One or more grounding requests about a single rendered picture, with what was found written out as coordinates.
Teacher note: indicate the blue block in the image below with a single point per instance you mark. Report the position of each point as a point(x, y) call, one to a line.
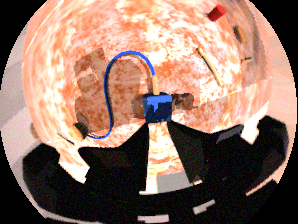
point(157, 107)

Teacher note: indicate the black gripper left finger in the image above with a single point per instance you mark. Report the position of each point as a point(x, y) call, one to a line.
point(131, 156)

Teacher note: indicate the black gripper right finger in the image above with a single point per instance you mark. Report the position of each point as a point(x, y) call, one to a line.
point(196, 148)

